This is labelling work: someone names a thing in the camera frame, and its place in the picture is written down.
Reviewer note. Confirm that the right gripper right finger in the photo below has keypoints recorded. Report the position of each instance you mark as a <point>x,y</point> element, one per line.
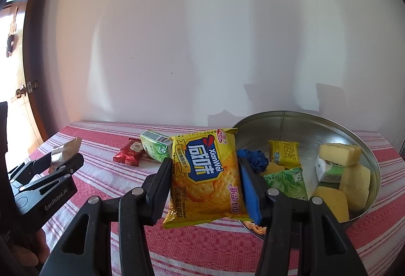
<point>324,247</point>

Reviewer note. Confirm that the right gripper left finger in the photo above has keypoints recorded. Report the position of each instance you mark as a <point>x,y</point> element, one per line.
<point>85,246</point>

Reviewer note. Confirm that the beige foil snack packet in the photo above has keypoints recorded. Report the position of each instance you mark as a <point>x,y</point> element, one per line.
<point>66,151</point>

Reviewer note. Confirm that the red snack packet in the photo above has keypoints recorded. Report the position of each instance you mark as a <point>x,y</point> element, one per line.
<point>131,153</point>

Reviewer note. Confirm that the green tissue pack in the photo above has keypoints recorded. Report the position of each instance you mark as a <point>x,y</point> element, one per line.
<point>290,182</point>
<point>156,145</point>

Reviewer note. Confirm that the large yellow cracker packet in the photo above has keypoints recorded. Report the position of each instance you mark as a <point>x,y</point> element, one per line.
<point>206,184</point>

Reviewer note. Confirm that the person's left hand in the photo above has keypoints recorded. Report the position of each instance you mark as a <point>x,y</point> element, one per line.
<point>32,258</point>

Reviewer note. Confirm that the wooden door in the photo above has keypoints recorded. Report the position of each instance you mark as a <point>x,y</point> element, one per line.
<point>23,135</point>

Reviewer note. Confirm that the yellow sponge front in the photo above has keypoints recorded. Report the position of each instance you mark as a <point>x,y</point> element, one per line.
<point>335,200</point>

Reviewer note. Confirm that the yellow sponge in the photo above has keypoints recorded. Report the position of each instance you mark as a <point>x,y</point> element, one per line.
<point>341,154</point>
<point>335,200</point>
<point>354,183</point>

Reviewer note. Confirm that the green tissue pack in tin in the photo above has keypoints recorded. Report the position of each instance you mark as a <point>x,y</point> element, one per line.
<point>290,182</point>

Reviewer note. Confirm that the red white striped cloth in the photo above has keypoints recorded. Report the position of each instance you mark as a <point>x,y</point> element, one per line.
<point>223,247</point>

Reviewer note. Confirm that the white green small carton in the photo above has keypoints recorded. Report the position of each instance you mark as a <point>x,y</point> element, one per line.
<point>328,172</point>

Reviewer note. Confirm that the yellow sponge middle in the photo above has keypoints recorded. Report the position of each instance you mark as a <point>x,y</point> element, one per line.
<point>354,183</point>

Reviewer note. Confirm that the blue scrunchie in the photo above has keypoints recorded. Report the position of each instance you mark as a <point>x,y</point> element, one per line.
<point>257,160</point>

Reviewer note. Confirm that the small yellow snack packet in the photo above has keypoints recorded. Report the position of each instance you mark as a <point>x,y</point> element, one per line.
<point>284,153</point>

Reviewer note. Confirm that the yellow sponge upper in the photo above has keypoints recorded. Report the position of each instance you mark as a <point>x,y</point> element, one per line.
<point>341,154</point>

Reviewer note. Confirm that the round metal cookie tin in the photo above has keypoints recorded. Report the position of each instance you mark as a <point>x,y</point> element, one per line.
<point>310,131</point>

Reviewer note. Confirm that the door handle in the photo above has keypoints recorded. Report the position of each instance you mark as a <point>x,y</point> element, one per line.
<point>27,89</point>

